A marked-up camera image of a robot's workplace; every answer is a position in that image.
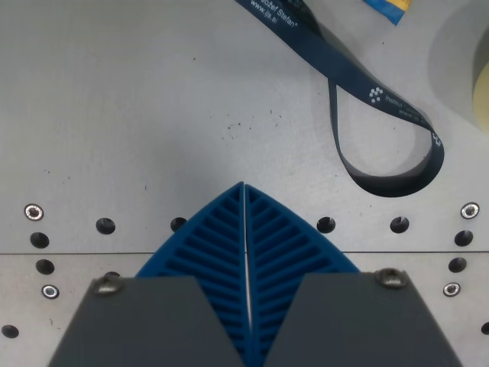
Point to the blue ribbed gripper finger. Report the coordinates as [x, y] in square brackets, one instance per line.
[290, 248]
[198, 248]

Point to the silver hex table screw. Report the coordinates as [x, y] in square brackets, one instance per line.
[451, 289]
[470, 210]
[50, 291]
[33, 211]

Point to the cream tape roll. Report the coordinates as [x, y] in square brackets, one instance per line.
[482, 95]

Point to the blue and yellow card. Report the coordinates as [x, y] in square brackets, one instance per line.
[389, 7]

